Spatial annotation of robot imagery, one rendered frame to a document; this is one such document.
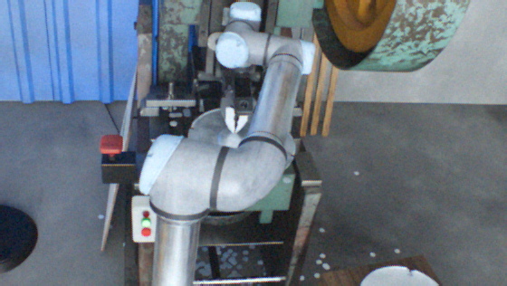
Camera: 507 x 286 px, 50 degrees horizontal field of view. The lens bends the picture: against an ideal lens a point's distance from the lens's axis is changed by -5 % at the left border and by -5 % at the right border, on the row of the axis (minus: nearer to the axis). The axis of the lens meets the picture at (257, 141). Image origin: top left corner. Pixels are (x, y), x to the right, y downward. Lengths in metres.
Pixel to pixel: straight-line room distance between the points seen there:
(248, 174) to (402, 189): 1.86
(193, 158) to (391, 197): 1.83
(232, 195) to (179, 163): 0.11
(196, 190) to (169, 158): 0.07
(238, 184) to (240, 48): 0.39
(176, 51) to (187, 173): 0.93
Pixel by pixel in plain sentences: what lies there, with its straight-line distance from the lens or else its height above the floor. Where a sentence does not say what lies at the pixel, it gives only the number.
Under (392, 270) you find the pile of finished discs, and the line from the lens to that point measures 1.85.
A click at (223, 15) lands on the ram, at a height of 1.07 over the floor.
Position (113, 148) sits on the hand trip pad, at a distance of 1.54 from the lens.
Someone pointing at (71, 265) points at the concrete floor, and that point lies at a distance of 2.27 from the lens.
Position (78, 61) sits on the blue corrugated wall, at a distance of 2.99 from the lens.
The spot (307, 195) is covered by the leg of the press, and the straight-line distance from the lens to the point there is 1.66.
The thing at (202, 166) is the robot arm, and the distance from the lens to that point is 0.98.
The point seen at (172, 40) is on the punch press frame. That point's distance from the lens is 1.85.
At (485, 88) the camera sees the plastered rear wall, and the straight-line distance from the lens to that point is 3.69.
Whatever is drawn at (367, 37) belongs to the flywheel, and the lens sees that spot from 1.52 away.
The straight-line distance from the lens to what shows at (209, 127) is 1.57.
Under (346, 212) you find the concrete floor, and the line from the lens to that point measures 2.57.
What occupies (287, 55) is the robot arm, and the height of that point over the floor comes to 1.13.
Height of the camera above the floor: 1.70
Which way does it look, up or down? 36 degrees down
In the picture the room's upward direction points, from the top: 8 degrees clockwise
